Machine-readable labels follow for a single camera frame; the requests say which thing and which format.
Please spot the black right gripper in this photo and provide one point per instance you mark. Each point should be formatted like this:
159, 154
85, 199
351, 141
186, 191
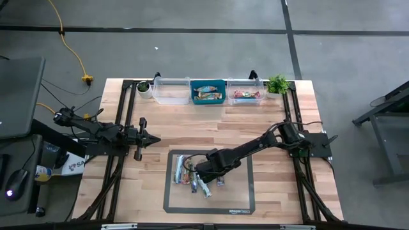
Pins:
217, 164

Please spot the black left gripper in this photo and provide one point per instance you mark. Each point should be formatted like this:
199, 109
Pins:
140, 140

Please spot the large blue chip bag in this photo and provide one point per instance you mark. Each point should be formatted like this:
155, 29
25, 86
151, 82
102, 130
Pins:
193, 182

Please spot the purple granola bar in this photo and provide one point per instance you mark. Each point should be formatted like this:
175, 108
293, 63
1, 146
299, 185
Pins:
220, 181

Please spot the blue green granola bar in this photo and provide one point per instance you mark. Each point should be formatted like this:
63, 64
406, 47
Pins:
246, 99

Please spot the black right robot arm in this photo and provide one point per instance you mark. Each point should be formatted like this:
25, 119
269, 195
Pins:
255, 145

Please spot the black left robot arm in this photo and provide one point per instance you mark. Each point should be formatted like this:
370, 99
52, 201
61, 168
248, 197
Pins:
96, 127

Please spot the beige silicone mat dark border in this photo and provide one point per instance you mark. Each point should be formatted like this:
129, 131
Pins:
223, 201

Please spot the clear plastic bin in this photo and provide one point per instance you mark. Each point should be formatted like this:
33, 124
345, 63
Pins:
244, 84
171, 96

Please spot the succulent in white pot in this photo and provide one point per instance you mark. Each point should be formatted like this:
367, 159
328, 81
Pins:
144, 89

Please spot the teal plastic bin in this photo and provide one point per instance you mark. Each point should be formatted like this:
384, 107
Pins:
207, 82

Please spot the white printed cardboard box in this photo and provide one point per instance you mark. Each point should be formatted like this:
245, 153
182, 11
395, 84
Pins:
75, 166

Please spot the silver light bar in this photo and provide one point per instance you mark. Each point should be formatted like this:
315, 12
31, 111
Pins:
119, 226
297, 227

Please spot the plastic bottle yellow liquid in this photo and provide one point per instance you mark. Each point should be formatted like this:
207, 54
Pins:
43, 172

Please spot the leafy plant in white pot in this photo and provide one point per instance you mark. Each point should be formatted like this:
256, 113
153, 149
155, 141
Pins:
277, 85

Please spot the black side desk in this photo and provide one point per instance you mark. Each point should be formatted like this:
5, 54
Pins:
19, 150

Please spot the small black knob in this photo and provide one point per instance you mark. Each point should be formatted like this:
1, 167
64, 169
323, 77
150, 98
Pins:
40, 212

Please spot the dark grey side table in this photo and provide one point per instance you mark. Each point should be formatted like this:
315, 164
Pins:
19, 96

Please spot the black computer mouse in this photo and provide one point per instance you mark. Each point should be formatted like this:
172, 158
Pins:
16, 185

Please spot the black keyboard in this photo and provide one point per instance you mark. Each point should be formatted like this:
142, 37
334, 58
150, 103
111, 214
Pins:
3, 169

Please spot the grey metal desk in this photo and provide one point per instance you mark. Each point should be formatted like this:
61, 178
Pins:
386, 140

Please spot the black aluminium table frame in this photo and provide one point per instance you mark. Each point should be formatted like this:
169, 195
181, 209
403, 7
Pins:
127, 83

